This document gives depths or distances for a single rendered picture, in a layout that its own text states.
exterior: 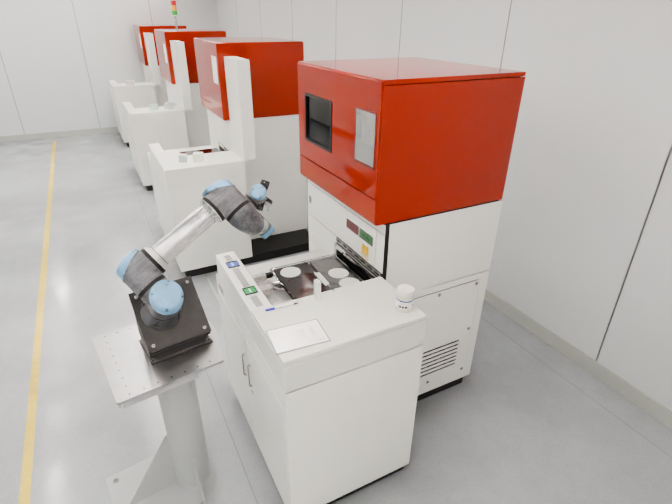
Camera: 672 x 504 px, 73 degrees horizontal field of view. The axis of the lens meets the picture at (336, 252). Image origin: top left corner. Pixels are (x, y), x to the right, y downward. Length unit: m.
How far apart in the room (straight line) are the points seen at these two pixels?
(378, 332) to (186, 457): 1.11
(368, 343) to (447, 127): 0.95
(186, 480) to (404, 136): 1.86
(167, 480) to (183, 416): 0.45
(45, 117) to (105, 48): 1.60
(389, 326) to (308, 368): 0.35
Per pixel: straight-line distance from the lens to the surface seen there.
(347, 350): 1.74
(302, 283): 2.17
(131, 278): 1.76
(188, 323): 1.95
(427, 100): 1.95
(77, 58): 9.65
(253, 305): 1.93
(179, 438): 2.30
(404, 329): 1.85
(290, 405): 1.78
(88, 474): 2.79
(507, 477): 2.67
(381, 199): 1.94
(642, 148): 2.92
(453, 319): 2.60
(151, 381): 1.88
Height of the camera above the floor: 2.03
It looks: 28 degrees down
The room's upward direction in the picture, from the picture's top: 1 degrees clockwise
